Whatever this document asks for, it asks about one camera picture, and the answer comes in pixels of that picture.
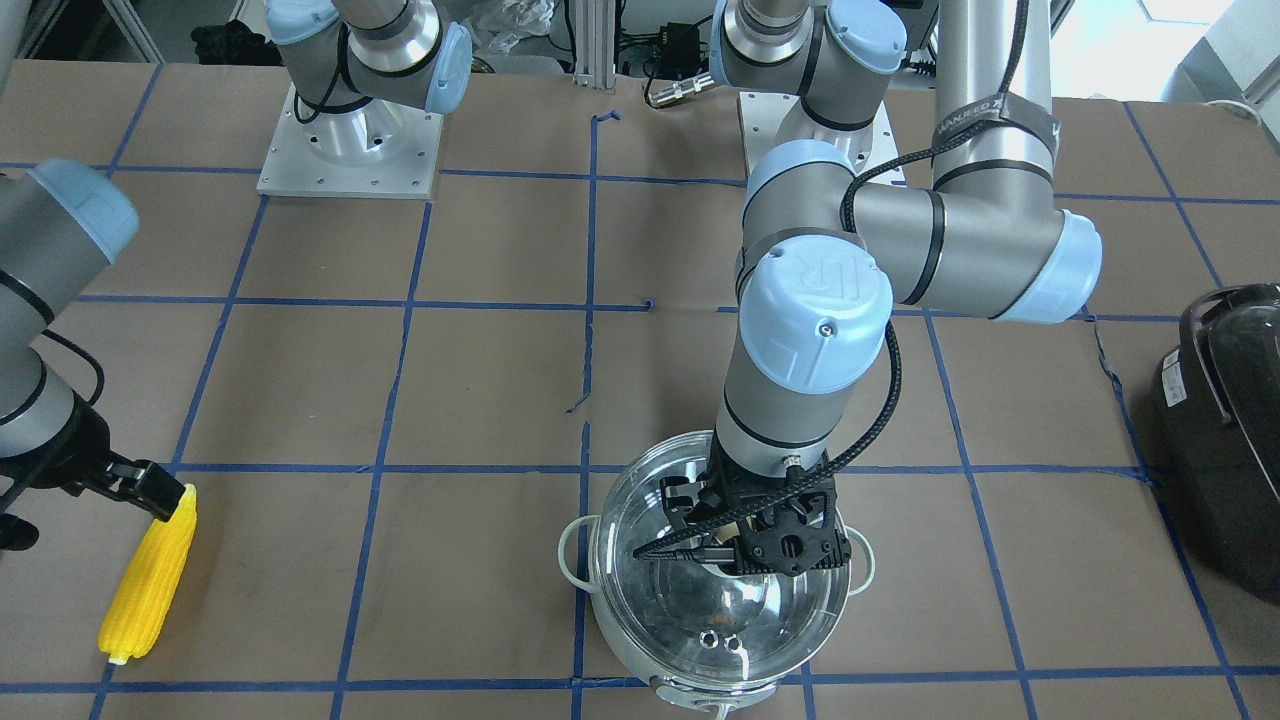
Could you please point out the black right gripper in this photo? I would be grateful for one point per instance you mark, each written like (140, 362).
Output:
(72, 454)

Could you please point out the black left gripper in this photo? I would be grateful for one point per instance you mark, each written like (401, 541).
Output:
(683, 499)

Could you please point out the yellow corn cob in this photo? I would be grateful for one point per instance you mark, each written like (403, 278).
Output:
(145, 594)

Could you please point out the glass pot lid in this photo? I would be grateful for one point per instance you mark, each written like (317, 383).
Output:
(700, 600)

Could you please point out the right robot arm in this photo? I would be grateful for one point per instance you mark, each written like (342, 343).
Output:
(371, 84)

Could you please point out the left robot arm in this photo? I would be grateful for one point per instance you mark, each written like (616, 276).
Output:
(966, 225)

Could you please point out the light green cooking pot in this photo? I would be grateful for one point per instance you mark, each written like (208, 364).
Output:
(715, 660)

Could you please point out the black rice cooker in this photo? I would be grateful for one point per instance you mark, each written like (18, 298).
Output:
(1218, 399)

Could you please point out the silver metal cylinder connector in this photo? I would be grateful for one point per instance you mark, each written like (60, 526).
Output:
(678, 91)

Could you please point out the black power adapter box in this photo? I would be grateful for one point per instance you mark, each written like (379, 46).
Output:
(678, 53)

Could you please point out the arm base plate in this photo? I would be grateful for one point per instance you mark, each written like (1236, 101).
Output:
(381, 151)
(779, 135)

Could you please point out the aluminium frame post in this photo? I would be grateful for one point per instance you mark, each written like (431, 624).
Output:
(594, 42)

